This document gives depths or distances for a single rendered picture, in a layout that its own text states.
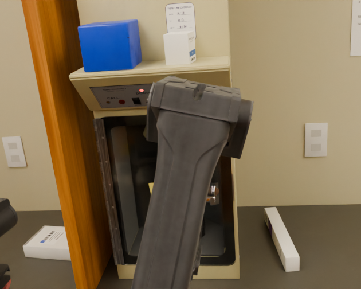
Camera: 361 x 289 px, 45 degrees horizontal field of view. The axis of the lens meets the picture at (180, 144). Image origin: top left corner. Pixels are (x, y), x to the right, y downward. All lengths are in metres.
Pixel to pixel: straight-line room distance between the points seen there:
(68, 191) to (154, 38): 0.39
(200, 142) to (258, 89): 1.05
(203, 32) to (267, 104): 0.54
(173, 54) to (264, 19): 0.55
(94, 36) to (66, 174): 0.32
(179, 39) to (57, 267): 0.76
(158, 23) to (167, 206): 0.64
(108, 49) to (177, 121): 0.52
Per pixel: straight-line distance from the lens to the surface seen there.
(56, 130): 0.97
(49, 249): 1.35
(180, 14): 0.95
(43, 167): 1.64
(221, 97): 0.37
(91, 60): 0.89
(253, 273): 1.20
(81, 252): 1.09
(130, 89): 0.91
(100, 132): 1.03
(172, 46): 0.88
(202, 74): 0.85
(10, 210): 0.89
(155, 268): 0.37
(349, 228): 1.42
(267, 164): 1.49
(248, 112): 0.45
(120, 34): 0.87
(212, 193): 1.00
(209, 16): 0.95
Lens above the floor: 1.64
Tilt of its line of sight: 19 degrees down
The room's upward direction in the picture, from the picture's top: 5 degrees counter-clockwise
